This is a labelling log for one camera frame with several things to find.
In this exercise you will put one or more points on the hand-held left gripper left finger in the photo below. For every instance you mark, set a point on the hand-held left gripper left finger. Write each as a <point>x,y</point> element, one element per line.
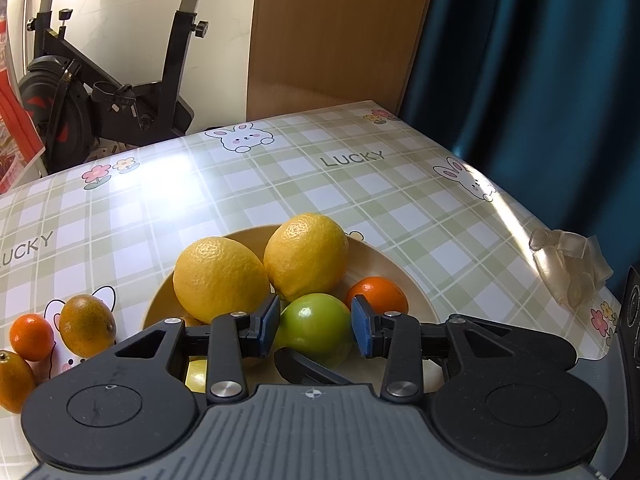
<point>270,325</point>

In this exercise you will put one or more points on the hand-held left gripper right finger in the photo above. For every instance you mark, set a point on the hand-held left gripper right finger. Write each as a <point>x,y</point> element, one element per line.
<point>362,327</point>

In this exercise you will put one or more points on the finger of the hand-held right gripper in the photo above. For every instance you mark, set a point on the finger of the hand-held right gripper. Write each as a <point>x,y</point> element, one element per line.
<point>300,367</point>

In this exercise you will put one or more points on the small orange tangerine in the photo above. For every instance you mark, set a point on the small orange tangerine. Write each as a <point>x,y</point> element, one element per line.
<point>377,295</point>
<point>31,337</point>

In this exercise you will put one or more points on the cream round plate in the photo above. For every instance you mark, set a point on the cream round plate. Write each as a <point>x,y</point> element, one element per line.
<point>385,265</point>

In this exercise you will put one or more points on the yellow lemon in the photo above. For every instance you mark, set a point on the yellow lemon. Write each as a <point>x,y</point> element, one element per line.
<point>305,255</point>
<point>220,280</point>

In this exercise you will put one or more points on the yellowish green apple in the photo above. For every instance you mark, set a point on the yellowish green apple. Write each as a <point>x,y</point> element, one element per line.
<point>196,375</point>

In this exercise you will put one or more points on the green checked tablecloth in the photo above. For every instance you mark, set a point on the green checked tablecloth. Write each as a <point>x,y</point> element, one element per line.
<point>350,185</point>

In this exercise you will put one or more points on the brownish green orange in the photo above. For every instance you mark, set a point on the brownish green orange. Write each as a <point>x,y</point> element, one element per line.
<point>87,322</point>

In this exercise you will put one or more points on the black exercise bike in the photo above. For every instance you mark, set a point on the black exercise bike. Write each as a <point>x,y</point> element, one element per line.
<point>125,110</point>

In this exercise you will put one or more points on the dark orange oval citrus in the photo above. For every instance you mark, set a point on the dark orange oval citrus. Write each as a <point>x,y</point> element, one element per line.
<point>15,382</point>

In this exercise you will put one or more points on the blue curtain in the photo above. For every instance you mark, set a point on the blue curtain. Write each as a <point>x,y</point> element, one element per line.
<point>525,60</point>

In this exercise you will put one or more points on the wooden cabinet panel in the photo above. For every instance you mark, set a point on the wooden cabinet panel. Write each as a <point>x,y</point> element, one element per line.
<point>340,35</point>

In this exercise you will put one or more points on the pink printed wall tapestry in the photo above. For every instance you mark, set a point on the pink printed wall tapestry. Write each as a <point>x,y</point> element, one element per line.
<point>15,135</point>

